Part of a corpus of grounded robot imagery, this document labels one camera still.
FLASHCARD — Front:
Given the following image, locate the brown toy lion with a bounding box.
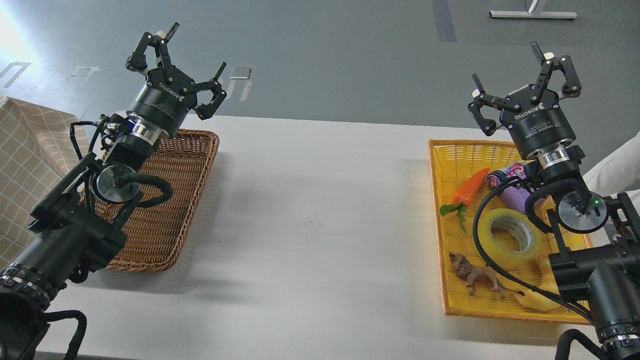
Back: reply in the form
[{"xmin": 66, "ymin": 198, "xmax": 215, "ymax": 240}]
[{"xmin": 447, "ymin": 252, "xmax": 506, "ymax": 299}]

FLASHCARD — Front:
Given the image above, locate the yellow toy croissant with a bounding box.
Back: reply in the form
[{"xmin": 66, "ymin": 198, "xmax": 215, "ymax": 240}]
[{"xmin": 513, "ymin": 255, "xmax": 561, "ymax": 313}]

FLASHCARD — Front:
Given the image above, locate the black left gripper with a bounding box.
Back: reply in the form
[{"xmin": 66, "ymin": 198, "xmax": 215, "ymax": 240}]
[{"xmin": 125, "ymin": 22, "xmax": 228, "ymax": 139}]

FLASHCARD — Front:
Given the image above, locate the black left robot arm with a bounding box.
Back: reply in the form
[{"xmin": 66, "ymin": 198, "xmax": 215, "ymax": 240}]
[{"xmin": 1, "ymin": 23, "xmax": 227, "ymax": 360}]

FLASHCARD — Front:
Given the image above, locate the brown wicker basket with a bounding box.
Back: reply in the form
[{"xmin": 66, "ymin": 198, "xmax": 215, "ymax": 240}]
[{"xmin": 81, "ymin": 129, "xmax": 220, "ymax": 273}]

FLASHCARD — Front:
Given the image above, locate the small pink black can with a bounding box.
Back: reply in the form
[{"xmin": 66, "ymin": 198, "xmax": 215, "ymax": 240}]
[{"xmin": 486, "ymin": 161, "xmax": 526, "ymax": 191}]

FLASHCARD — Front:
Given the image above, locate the yellow tape roll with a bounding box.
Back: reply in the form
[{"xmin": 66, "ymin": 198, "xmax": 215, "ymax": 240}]
[{"xmin": 477, "ymin": 208, "xmax": 542, "ymax": 271}]

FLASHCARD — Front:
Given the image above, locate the beige checkered cloth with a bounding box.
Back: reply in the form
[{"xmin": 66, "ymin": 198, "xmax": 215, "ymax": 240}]
[{"xmin": 0, "ymin": 96, "xmax": 79, "ymax": 266}]

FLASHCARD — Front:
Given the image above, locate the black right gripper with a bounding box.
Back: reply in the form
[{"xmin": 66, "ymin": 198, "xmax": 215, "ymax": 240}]
[{"xmin": 467, "ymin": 41, "xmax": 582, "ymax": 160}]

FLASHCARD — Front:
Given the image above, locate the grey metal stand base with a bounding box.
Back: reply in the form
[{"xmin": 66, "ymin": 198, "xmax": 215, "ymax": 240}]
[{"xmin": 488, "ymin": 0, "xmax": 579, "ymax": 21}]

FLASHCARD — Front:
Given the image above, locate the purple foam block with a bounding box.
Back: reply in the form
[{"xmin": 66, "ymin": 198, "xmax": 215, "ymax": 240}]
[{"xmin": 498, "ymin": 186, "xmax": 533, "ymax": 215}]

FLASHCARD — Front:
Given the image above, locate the orange toy carrot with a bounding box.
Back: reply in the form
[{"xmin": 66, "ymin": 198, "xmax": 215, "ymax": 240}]
[{"xmin": 438, "ymin": 167, "xmax": 490, "ymax": 234}]

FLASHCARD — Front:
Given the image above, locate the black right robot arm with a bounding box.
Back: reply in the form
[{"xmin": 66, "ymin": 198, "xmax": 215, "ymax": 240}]
[{"xmin": 468, "ymin": 42, "xmax": 640, "ymax": 360}]

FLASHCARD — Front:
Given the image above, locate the white clothed person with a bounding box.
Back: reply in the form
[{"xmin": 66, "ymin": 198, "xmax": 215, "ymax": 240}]
[{"xmin": 583, "ymin": 133, "xmax": 640, "ymax": 196}]

